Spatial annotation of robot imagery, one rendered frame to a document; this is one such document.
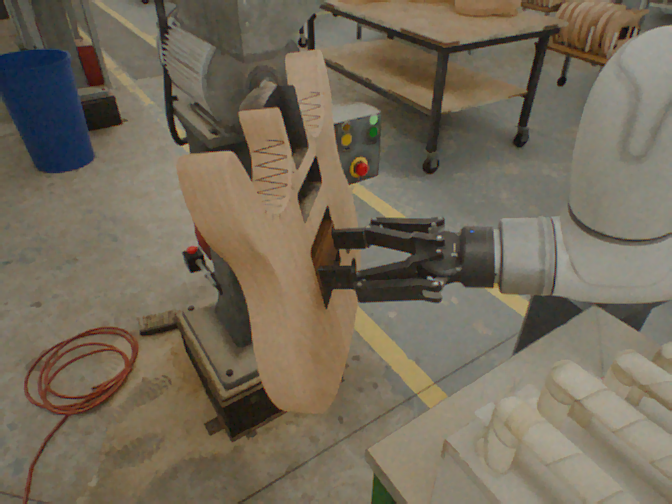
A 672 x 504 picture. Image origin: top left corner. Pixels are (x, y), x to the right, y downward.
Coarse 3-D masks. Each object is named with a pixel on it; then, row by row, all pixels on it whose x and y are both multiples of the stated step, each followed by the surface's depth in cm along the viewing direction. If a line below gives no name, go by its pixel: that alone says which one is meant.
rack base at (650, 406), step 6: (642, 402) 78; (648, 402) 78; (654, 402) 78; (642, 408) 77; (648, 408) 77; (654, 408) 77; (660, 408) 77; (666, 408) 77; (648, 414) 76; (654, 414) 76; (660, 414) 76; (666, 414) 76; (660, 420) 75; (666, 420) 75; (666, 426) 74
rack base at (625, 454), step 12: (588, 372) 72; (636, 408) 67; (588, 432) 65; (600, 432) 65; (612, 444) 63; (624, 444) 63; (624, 456) 62; (636, 456) 62; (636, 468) 61; (648, 468) 61; (648, 480) 59; (660, 480) 59; (660, 492) 58
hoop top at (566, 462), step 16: (512, 400) 46; (512, 416) 45; (528, 416) 45; (512, 432) 46; (528, 432) 44; (544, 432) 43; (528, 448) 44; (544, 448) 43; (560, 448) 42; (576, 448) 42; (544, 464) 43; (560, 464) 42; (576, 464) 41; (592, 464) 41; (560, 480) 42; (576, 480) 41; (592, 480) 40; (608, 480) 40; (576, 496) 41; (592, 496) 40; (608, 496) 39; (624, 496) 39
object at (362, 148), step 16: (336, 112) 131; (352, 112) 131; (368, 112) 131; (336, 128) 126; (352, 128) 128; (368, 128) 131; (336, 144) 129; (352, 144) 131; (368, 144) 134; (352, 160) 134; (368, 160) 138; (352, 176) 137; (368, 176) 141
